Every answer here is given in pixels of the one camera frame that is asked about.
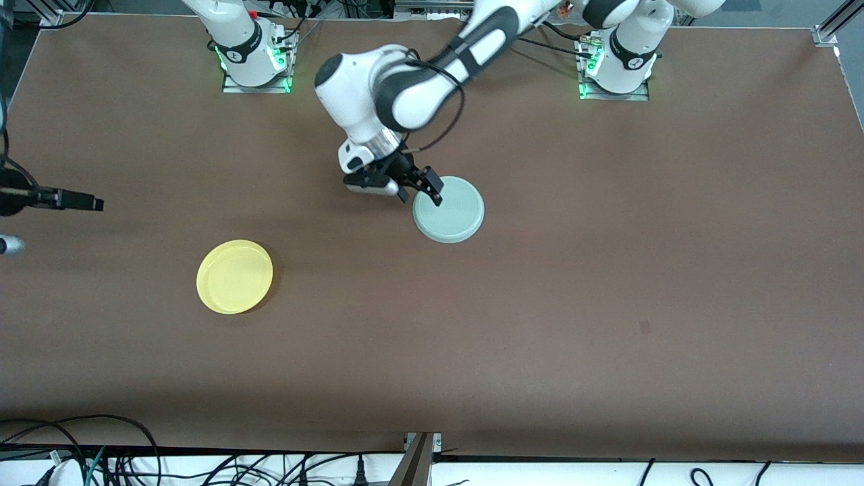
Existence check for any pale green round plate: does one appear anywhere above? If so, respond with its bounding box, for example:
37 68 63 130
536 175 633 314
412 176 485 244

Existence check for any yellow round plate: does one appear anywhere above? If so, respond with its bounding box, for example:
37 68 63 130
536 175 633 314
196 240 274 315

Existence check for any black left arm wrist cable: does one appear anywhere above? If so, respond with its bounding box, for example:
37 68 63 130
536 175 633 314
404 59 467 154

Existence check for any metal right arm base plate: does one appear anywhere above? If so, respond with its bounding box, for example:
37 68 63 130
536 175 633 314
221 27 298 95

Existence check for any aluminium rail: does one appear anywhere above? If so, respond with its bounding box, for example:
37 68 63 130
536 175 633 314
395 0 493 20

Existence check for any aluminium frame profile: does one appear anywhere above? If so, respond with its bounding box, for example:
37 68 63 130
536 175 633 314
812 0 864 48
37 0 70 28

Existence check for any black cable across table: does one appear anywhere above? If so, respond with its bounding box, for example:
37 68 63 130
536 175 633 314
516 34 589 57

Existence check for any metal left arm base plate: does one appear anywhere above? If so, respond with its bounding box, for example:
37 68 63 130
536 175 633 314
577 37 651 102

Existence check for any black looped cable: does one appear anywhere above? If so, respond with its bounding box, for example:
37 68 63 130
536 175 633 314
0 414 161 486

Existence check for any metal table edge bracket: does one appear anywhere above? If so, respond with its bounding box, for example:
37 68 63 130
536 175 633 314
388 432 443 486

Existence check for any green cable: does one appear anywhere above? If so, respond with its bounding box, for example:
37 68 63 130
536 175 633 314
84 445 109 486

